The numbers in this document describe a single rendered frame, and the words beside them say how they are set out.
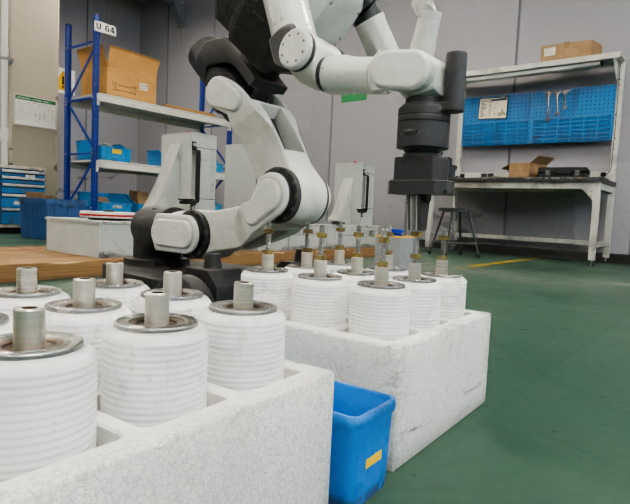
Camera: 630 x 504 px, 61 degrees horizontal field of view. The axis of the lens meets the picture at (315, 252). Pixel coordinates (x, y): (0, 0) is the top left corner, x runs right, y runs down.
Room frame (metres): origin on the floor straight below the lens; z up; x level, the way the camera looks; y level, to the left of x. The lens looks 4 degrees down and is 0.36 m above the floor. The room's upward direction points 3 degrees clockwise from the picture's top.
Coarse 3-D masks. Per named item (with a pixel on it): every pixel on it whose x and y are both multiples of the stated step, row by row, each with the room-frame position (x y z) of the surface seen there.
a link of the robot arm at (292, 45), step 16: (272, 0) 1.11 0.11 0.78; (288, 0) 1.10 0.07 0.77; (304, 0) 1.12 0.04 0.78; (272, 16) 1.11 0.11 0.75; (288, 16) 1.09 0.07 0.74; (304, 16) 1.10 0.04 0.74; (272, 32) 1.11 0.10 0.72; (288, 32) 1.05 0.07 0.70; (304, 32) 1.03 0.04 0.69; (272, 48) 1.09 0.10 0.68; (288, 48) 1.05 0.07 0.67; (304, 48) 1.02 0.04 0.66; (288, 64) 1.04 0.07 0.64; (304, 64) 1.03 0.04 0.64
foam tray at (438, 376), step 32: (288, 320) 0.93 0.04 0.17; (448, 320) 0.95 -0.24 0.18; (480, 320) 1.00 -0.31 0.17; (288, 352) 0.85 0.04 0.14; (320, 352) 0.81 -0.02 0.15; (352, 352) 0.78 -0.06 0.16; (384, 352) 0.75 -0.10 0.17; (416, 352) 0.78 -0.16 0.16; (448, 352) 0.88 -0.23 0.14; (480, 352) 1.01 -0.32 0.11; (352, 384) 0.78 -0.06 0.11; (384, 384) 0.75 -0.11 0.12; (416, 384) 0.78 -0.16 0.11; (448, 384) 0.89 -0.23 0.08; (480, 384) 1.02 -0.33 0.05; (416, 416) 0.79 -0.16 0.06; (448, 416) 0.89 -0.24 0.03; (416, 448) 0.79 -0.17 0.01
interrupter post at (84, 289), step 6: (78, 282) 0.55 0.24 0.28; (84, 282) 0.55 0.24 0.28; (90, 282) 0.56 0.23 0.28; (78, 288) 0.55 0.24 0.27; (84, 288) 0.55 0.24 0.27; (90, 288) 0.56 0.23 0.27; (78, 294) 0.55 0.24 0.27; (84, 294) 0.55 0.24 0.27; (90, 294) 0.56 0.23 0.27; (78, 300) 0.55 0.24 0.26; (84, 300) 0.55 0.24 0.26; (90, 300) 0.56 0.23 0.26; (78, 306) 0.55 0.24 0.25; (84, 306) 0.55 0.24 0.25; (90, 306) 0.56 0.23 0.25
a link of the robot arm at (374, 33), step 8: (376, 16) 1.54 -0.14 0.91; (384, 16) 1.56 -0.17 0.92; (360, 24) 1.56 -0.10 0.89; (368, 24) 1.55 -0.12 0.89; (376, 24) 1.55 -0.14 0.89; (384, 24) 1.56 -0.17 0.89; (360, 32) 1.57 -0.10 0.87; (368, 32) 1.55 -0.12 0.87; (376, 32) 1.55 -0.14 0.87; (384, 32) 1.55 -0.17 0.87; (368, 40) 1.56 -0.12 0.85; (376, 40) 1.56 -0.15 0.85; (384, 40) 1.56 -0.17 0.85; (392, 40) 1.57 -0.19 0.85; (368, 48) 1.58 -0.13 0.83; (376, 48) 1.56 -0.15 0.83; (384, 48) 1.56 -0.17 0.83; (392, 48) 1.56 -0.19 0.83; (368, 56) 1.60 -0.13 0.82
